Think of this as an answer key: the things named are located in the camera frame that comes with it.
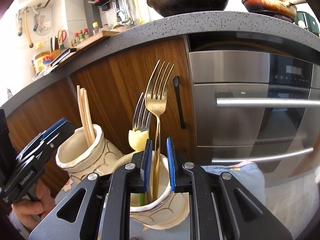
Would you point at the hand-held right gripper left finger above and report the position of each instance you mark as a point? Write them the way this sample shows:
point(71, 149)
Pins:
point(148, 165)

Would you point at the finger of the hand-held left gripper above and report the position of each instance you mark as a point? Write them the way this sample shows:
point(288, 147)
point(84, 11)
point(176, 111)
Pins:
point(53, 127)
point(62, 135)

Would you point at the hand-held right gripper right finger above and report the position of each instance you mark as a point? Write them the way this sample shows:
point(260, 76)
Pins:
point(172, 165)

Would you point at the wooden chopstick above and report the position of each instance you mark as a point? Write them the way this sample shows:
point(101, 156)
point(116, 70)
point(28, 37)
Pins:
point(82, 120)
point(90, 120)
point(86, 120)

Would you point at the yellow green plastic tongs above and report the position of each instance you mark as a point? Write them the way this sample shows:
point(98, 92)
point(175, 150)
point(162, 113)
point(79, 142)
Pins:
point(137, 140)

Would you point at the cream floral ceramic utensil holder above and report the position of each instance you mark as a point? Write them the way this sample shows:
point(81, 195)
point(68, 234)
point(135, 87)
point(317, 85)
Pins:
point(75, 165)

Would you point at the silver fork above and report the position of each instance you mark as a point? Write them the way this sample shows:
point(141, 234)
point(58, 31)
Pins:
point(141, 122)

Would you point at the gold fork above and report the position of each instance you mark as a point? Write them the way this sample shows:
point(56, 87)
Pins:
point(155, 105)

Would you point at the person's left hand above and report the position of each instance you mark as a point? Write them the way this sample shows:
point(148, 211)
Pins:
point(27, 210)

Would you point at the wooden base cabinet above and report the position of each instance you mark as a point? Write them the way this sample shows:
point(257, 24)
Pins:
point(37, 110)

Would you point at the stainless steel built-in oven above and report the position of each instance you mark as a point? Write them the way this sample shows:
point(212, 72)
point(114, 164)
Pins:
point(225, 130)

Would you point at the yellow cooking oil bottle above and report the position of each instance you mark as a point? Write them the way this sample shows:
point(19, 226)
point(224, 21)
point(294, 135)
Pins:
point(41, 62)

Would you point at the blue cartoon printed blanket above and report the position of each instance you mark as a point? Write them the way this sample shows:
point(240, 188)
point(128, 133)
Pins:
point(250, 180)

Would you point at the wooden cabinet door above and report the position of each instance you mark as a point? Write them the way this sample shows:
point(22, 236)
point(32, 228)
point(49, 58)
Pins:
point(120, 80)

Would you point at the knife block with scissors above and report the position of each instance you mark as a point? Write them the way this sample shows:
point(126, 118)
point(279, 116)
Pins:
point(57, 47)

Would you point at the wooden cutting board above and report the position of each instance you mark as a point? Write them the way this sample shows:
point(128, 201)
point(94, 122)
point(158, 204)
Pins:
point(100, 35)

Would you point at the yellow capped seasoning bottle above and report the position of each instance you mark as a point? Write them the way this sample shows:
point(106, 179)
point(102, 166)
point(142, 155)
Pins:
point(95, 29)

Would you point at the hanging metal kitchen utensil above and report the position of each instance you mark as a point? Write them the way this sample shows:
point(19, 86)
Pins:
point(126, 10)
point(118, 12)

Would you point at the grey speckled countertop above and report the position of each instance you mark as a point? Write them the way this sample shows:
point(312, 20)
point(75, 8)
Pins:
point(175, 25)

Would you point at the yellow hanging spatula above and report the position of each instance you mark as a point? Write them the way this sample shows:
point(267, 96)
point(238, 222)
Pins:
point(138, 10)

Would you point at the brown frying pan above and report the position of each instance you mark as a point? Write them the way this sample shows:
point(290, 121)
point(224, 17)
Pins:
point(267, 7)

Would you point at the green kitchen appliance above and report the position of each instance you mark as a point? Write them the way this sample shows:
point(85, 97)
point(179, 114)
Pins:
point(308, 22)

